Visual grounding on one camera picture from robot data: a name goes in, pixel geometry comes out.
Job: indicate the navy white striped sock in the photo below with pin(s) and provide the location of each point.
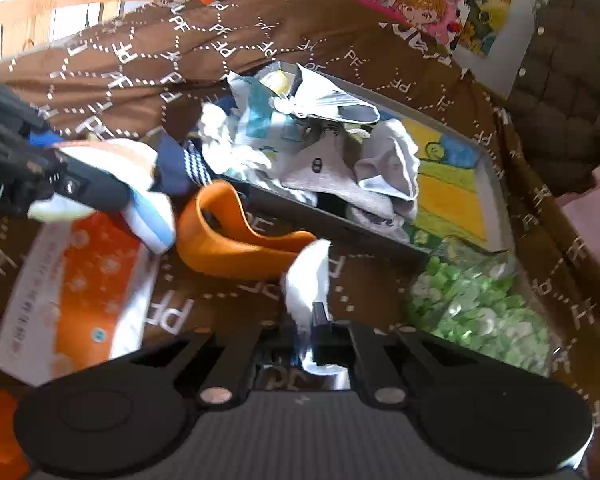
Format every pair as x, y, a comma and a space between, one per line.
172, 170

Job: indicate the light grey sock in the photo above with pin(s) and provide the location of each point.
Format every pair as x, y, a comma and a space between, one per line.
395, 160

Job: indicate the orange white blue striped sock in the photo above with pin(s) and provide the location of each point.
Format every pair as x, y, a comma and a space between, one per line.
145, 220

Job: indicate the grey patterned sock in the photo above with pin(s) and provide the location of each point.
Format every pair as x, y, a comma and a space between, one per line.
375, 222

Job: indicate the wooden bed rail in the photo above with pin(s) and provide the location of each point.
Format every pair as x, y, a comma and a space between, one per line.
80, 2

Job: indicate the white black patterned sock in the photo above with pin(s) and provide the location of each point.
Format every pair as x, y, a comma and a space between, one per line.
325, 97

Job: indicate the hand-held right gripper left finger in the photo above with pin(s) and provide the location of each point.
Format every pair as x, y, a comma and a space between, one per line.
286, 345

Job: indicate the pink cloth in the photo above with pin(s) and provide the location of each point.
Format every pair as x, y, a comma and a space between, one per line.
595, 210

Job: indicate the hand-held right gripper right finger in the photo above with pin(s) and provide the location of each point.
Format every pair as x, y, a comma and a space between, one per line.
321, 340

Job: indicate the dark quilted cushion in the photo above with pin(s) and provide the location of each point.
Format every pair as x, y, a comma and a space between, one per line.
565, 85

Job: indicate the brown printed blanket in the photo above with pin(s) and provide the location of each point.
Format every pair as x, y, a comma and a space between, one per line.
145, 90

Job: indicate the white knit sock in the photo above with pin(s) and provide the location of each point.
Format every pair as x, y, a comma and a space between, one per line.
225, 140

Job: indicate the yellow sock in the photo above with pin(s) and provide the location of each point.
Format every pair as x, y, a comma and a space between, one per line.
275, 82

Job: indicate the white orange printed packet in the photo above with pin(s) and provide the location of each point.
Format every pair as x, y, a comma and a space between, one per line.
80, 300

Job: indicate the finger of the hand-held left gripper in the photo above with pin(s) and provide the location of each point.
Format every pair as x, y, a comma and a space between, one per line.
90, 187
45, 139

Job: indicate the grey sock with small logo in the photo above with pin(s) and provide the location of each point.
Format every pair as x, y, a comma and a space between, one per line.
320, 170

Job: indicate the light blue white sock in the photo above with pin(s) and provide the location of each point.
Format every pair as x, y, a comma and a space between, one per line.
260, 120

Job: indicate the bag of green pieces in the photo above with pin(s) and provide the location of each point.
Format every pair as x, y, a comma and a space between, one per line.
470, 310

